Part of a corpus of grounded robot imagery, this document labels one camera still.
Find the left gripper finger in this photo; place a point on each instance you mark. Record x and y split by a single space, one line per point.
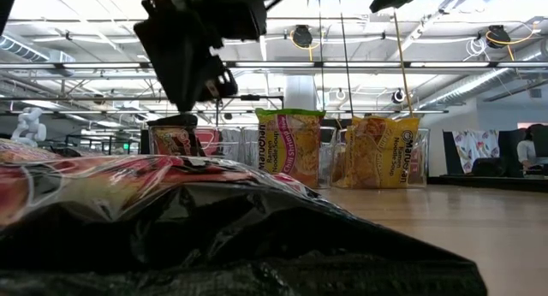
180 65
222 84

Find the yellow Maruchan noodle packet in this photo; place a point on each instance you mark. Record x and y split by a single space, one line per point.
342 159
381 155

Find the red crate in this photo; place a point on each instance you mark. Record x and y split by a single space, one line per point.
210 142

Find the white column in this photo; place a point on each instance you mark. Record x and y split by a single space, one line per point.
299 92

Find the black metal rack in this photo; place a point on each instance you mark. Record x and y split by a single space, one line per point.
94 137

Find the white figure statue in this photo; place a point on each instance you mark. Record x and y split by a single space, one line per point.
29 125

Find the long white light bar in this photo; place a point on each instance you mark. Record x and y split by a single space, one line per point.
385 64

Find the floral cloth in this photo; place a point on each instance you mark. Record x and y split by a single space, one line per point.
475 146

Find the black partition panel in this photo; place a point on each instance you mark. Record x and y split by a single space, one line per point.
507 144

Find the person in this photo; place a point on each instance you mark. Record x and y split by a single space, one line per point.
528 152

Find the thin black horizontal rail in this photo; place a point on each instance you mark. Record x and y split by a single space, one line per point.
257 98

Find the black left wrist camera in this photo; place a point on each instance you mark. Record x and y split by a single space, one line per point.
244 13

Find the black metal table frame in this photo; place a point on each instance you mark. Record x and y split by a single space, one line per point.
484 182

